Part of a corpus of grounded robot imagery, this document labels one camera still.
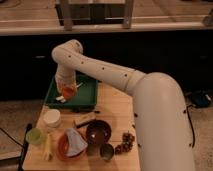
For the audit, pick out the green plastic tray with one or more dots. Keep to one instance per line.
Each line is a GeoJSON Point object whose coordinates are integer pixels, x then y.
{"type": "Point", "coordinates": [86, 96]}

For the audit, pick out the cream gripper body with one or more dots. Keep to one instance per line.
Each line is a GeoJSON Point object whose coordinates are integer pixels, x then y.
{"type": "Point", "coordinates": [61, 86]}

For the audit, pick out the red apple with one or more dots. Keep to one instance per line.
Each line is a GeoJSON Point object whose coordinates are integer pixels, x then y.
{"type": "Point", "coordinates": [68, 92]}

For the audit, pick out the small metal cup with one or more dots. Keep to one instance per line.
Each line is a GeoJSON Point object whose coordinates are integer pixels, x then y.
{"type": "Point", "coordinates": [106, 151]}

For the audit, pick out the white paper cup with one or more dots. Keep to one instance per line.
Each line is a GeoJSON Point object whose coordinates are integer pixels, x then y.
{"type": "Point", "coordinates": [52, 118]}

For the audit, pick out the bunch of dark grapes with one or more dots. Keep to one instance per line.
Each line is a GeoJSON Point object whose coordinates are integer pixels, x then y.
{"type": "Point", "coordinates": [127, 143]}

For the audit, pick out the dark red bowl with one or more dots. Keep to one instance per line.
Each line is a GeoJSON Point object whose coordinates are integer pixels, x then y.
{"type": "Point", "coordinates": [98, 132]}

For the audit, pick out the black clamp bar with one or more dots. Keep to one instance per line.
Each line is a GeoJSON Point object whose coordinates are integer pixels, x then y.
{"type": "Point", "coordinates": [24, 148]}

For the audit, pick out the light green cup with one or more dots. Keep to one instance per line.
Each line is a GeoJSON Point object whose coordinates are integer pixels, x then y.
{"type": "Point", "coordinates": [34, 136]}

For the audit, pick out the orange plate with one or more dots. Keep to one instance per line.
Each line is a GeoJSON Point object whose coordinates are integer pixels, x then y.
{"type": "Point", "coordinates": [62, 149]}

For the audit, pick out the wooden chair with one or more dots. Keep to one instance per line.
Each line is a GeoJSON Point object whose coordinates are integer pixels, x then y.
{"type": "Point", "coordinates": [94, 12]}

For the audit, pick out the black pen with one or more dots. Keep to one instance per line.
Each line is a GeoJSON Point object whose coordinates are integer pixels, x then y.
{"type": "Point", "coordinates": [85, 111]}

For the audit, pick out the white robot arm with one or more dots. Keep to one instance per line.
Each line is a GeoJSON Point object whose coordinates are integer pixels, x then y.
{"type": "Point", "coordinates": [160, 113]}

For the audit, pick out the light blue cloth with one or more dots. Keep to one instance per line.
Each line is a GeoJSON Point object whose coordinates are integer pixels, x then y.
{"type": "Point", "coordinates": [76, 144]}

